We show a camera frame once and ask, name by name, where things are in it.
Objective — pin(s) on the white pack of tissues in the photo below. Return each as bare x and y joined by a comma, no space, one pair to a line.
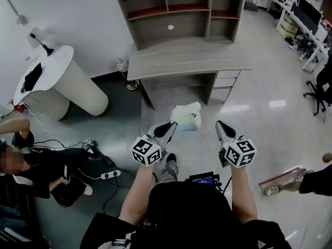
187,115

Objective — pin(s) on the person's black shirt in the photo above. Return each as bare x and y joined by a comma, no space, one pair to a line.
186,216

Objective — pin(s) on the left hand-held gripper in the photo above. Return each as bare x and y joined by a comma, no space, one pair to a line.
145,152

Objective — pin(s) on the black office chair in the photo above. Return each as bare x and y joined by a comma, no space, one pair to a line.
321,87

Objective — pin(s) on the person's leg and shoe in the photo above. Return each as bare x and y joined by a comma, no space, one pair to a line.
169,168

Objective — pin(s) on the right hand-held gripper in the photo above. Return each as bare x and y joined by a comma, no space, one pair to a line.
240,153

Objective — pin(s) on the red and white stick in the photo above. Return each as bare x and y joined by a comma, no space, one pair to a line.
278,176

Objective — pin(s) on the black desk microphone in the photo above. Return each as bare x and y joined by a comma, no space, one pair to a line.
46,48

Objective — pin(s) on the cardboard boxes under desk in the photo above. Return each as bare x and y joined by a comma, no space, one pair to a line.
289,26

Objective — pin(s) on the grey wall pipe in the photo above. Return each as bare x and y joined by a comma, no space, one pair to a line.
13,6

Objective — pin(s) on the black device with blue screen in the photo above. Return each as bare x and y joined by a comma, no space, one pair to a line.
203,180

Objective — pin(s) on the long white office desk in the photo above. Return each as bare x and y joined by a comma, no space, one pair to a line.
308,35

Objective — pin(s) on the person's left forearm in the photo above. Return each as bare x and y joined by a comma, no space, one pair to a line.
137,191

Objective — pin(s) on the person's right forearm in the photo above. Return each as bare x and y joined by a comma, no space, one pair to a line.
242,193

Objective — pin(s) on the grey wooden desk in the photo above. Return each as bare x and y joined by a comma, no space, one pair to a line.
186,61

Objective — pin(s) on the white curved counter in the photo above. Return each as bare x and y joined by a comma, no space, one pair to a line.
77,87

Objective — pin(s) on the white power strip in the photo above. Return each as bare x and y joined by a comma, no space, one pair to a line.
111,174

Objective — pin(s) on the white round sticker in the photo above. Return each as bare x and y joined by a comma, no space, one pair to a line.
170,27

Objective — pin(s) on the gold floor lamp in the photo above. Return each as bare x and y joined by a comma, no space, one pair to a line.
132,84

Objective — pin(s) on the spare hand-held gripper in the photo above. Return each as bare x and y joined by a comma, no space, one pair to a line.
88,145

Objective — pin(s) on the grey wooden shelf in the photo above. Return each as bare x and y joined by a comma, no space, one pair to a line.
181,14

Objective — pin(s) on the black computer monitor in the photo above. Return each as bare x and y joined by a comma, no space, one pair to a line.
306,14

